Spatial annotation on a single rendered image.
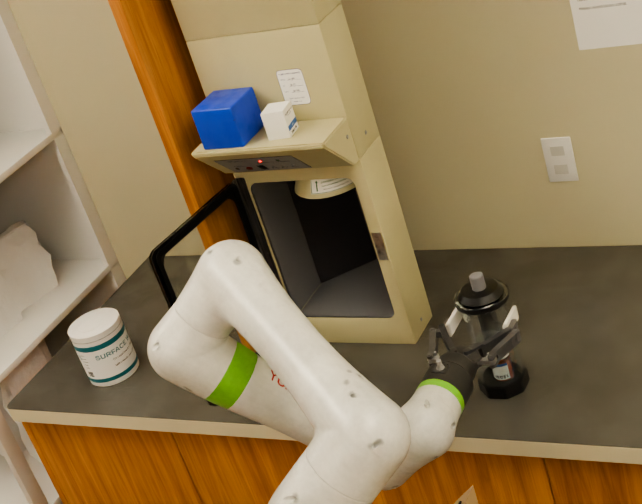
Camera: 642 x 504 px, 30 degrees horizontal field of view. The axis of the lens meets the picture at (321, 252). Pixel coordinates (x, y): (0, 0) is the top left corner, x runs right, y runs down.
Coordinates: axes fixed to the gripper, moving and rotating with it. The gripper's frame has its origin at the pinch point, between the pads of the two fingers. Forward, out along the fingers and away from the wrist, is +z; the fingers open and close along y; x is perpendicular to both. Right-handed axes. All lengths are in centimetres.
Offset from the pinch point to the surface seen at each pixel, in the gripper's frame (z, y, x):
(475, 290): -0.6, 0.3, -6.5
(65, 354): 6, 123, 18
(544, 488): -13.0, -9.5, 32.5
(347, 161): 9.4, 25.6, -31.3
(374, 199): 14.8, 25.3, -19.2
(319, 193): 15.4, 38.3, -20.9
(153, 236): 57, 125, 13
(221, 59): 14, 50, -54
